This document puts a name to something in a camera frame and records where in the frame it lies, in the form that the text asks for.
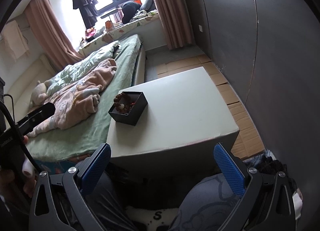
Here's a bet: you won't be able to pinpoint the pink curtain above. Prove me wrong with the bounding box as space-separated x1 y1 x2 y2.
154 0 194 50
24 0 84 71

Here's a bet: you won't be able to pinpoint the hanging black clothes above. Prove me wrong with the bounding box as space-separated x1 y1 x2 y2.
73 0 99 29

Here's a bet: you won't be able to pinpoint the right pink curtain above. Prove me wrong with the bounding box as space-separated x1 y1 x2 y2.
154 0 194 50

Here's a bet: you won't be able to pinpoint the orange item on sill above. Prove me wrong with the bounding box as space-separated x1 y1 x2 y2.
105 20 114 32

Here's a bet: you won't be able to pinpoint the person's knee in grey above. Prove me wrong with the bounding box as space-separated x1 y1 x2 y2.
169 174 239 230

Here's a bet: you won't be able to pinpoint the brown rudraksha bead bracelet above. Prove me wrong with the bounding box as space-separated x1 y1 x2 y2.
113 92 133 115

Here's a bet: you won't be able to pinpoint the left pink curtain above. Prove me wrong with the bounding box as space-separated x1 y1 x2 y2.
24 0 84 71

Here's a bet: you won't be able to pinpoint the grey pillow on sill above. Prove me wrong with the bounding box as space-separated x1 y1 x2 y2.
140 0 156 13

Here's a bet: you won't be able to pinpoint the patterned window seat cushion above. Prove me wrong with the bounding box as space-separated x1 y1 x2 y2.
79 9 159 57

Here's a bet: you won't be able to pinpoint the beige plush toy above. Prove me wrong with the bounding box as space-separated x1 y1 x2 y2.
29 80 53 109

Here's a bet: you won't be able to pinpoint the black bag on sill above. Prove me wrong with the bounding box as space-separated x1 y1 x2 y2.
121 1 141 24

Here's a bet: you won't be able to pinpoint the hanging beige towel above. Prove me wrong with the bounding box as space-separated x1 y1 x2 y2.
1 20 29 61

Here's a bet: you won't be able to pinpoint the black jewelry box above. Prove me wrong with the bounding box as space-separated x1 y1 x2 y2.
108 91 148 126

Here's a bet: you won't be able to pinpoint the white ottoman table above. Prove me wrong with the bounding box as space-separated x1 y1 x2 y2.
107 67 239 163

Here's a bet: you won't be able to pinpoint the light green duvet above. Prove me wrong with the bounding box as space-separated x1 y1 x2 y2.
46 41 120 97

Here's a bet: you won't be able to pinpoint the bed with green sheet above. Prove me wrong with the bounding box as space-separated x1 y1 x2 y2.
27 34 143 162

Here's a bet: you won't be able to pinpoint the pink fleece blanket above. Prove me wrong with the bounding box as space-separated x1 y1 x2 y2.
28 58 117 137

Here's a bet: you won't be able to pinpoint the left hand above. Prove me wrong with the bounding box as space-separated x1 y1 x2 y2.
1 136 36 200

